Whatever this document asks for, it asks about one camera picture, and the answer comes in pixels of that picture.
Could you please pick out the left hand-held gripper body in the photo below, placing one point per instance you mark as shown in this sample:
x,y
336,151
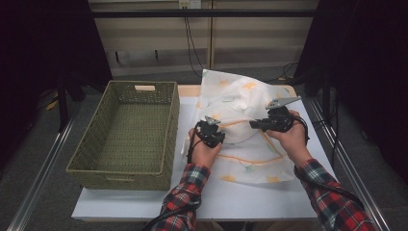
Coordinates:
x,y
210,133

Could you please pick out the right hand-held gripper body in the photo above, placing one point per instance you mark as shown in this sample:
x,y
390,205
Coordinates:
x,y
279,122

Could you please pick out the white cloth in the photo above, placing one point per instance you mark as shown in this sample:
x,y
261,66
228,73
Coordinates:
x,y
240,128

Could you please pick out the leaf print mesh laundry bag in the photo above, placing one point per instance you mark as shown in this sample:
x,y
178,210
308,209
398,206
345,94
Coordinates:
x,y
247,166

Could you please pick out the green woven basket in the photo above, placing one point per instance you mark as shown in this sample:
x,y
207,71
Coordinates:
x,y
128,134

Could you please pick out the person's left hand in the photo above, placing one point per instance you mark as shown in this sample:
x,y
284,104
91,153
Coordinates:
x,y
202,155

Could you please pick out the person's right hand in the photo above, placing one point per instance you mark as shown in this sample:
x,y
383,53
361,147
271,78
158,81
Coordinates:
x,y
295,141

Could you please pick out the black metal stand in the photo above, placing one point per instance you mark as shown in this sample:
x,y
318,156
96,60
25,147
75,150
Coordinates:
x,y
62,102
326,96

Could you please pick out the dark curtain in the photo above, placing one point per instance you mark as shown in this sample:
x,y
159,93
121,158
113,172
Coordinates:
x,y
38,48
369,64

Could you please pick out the black crossbar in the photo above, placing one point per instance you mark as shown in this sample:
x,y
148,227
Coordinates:
x,y
144,13

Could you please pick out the yellow floor strip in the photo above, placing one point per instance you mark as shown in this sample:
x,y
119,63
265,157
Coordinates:
x,y
52,105

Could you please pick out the white wall socket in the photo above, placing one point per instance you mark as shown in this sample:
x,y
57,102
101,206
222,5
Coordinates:
x,y
190,4

